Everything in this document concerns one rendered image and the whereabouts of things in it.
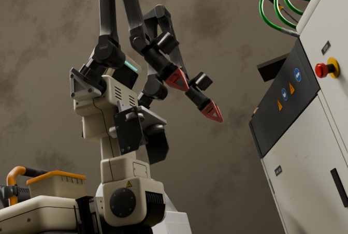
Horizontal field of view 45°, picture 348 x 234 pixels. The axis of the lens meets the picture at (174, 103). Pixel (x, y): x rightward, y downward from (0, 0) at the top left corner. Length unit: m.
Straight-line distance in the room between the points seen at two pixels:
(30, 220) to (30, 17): 4.07
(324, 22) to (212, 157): 2.84
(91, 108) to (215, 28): 2.67
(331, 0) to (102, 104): 0.94
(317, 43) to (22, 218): 1.09
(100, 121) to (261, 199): 2.23
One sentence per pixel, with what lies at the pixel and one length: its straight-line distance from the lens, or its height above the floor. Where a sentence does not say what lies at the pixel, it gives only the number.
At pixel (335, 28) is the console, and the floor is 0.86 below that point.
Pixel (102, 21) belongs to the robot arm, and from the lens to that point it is 1.61.
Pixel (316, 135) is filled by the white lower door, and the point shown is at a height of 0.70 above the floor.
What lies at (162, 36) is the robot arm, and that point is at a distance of 1.47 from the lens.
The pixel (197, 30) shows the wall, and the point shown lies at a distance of 4.20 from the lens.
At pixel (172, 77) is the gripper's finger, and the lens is 1.40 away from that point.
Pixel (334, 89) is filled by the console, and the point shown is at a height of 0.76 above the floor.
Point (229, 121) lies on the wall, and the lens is 3.80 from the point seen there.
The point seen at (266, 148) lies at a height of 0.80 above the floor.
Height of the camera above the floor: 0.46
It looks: 21 degrees up
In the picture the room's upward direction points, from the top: 15 degrees counter-clockwise
